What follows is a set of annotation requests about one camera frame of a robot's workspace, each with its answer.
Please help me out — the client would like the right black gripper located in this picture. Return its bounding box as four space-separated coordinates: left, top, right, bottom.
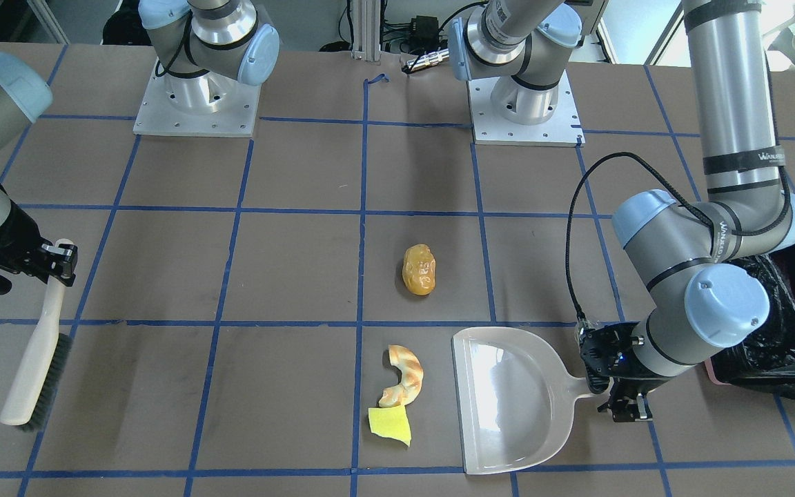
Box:
0 204 79 295

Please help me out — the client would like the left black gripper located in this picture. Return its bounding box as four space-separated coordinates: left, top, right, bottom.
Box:
577 320 671 422

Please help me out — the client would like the beige plastic dustpan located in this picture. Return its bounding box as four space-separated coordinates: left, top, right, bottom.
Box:
452 325 593 476

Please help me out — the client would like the beige hand brush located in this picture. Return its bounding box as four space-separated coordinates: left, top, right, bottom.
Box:
0 265 75 432

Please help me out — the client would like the croissant piece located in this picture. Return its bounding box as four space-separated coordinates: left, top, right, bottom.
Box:
377 344 424 408

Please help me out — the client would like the yellow sponge piece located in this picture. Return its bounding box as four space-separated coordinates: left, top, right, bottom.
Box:
367 405 411 447

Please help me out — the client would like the golden bread roll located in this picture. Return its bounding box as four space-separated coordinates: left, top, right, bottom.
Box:
402 244 436 296

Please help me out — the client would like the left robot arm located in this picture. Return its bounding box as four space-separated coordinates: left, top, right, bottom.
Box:
447 1 795 422

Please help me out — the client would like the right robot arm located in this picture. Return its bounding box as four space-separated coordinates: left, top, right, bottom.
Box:
0 1 281 296

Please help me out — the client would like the silver connector plug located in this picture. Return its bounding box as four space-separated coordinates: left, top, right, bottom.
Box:
401 48 450 75

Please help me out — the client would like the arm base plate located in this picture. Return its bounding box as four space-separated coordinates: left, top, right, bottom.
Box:
467 72 586 147
132 60 261 138

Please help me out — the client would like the black braided cable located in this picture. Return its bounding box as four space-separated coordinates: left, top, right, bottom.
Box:
565 152 716 325

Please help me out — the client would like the aluminium frame post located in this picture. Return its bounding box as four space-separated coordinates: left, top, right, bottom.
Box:
347 1 384 65

